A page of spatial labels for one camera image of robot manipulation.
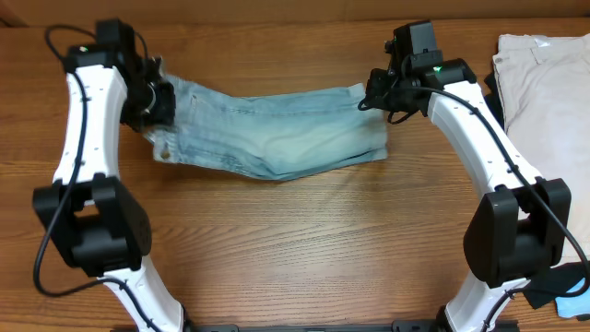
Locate beige shorts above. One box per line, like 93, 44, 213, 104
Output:
493, 34, 589, 253

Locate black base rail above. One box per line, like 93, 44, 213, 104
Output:
185, 320, 446, 332

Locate bright blue garment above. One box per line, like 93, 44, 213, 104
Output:
555, 290, 590, 321

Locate light blue denim shorts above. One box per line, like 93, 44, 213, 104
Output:
144, 76, 388, 181

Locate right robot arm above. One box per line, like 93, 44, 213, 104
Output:
359, 20, 571, 332

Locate black garment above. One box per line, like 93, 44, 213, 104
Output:
484, 73, 584, 309

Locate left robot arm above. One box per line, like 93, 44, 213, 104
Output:
32, 18, 194, 331

